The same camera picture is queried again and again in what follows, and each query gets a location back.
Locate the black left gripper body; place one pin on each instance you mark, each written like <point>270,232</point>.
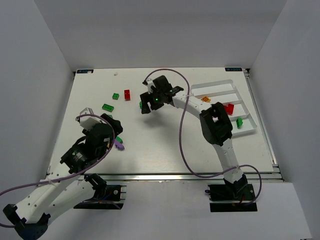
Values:
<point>114,124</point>

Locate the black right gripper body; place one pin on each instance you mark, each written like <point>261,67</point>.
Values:
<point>148,101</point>

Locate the yellow round lego piece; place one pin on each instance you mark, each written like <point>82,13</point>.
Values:
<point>206,99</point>

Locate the red long lego brick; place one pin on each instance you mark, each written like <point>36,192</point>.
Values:
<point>229,108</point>

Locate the green square lego brick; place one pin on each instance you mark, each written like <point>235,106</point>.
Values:
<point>239,122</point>

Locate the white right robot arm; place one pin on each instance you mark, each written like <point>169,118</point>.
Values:
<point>215,125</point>

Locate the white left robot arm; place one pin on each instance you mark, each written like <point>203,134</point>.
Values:
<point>52,197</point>

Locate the green lego beside pile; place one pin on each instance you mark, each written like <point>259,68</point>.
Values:
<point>119,139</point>

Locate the green flat lego plate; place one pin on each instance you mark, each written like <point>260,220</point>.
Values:
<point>108,108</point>

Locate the red rectangular lego brick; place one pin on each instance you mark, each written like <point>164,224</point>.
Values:
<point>127,95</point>

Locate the purple curved lego piece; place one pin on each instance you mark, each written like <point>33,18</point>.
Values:
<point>119,145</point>

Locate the small green square lego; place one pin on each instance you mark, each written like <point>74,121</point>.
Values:
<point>115,96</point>

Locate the white divided sorting tray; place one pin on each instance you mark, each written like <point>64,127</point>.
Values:
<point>226,93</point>

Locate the blue label sticker left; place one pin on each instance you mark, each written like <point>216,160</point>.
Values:
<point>84,71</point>

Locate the blue label sticker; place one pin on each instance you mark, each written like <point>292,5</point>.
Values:
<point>84,71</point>
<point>233,69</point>

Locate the blue label sticker right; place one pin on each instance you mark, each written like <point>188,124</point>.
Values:
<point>233,69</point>

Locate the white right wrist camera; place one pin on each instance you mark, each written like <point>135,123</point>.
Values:
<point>149,84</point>

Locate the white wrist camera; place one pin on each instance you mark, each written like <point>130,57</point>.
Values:
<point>87,122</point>
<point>149,84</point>

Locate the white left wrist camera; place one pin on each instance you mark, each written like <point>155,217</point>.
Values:
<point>87,122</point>

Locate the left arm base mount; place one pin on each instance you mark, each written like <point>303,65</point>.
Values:
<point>106,196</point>

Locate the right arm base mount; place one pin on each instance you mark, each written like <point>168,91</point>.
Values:
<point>222,200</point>

